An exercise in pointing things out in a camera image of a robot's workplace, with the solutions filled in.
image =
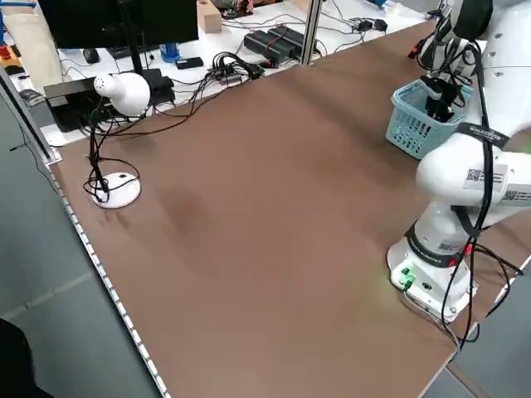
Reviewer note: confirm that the aluminium frame post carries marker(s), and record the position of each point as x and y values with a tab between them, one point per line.
311	33
25	116

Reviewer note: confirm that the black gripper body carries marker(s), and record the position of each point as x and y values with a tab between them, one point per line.
446	93

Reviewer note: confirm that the black computer monitor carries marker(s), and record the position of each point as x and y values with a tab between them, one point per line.
124	20

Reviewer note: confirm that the black computer mouse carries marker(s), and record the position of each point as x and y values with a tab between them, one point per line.
91	55

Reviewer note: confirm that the blue drink can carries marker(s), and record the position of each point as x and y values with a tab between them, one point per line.
170	51

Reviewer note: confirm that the white desk lamp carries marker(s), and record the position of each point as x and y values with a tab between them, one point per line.
128	93

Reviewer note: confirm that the small black flat box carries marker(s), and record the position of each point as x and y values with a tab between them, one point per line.
189	63

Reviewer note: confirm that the black usb hub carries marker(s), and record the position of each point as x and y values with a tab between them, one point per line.
230	74

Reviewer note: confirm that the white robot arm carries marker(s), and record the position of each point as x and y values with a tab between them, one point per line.
439	219

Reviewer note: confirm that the light blue plastic basket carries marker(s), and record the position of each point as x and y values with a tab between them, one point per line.
408	132

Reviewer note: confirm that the black metal box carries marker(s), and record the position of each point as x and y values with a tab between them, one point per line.
70	103

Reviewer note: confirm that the wooden block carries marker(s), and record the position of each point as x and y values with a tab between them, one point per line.
209	16

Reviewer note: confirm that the black power brick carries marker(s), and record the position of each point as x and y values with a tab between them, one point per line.
292	35
265	43

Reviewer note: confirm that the beige cloth bag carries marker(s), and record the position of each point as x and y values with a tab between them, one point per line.
35	49

